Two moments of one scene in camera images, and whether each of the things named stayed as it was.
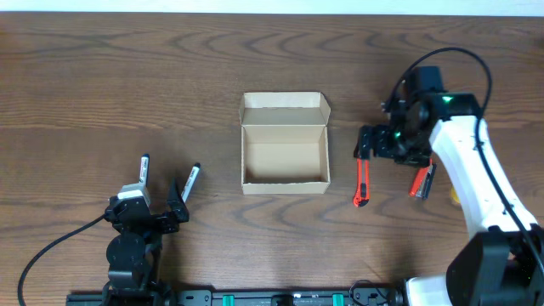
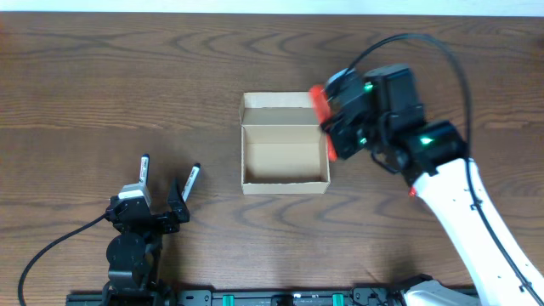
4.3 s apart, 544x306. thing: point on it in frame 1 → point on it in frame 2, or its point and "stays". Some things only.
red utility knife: (362, 195) → (316, 94)
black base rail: (359, 296) stays
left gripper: (167, 223) stays
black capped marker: (190, 181) stays
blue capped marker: (144, 177) stays
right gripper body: (393, 144) → (357, 136)
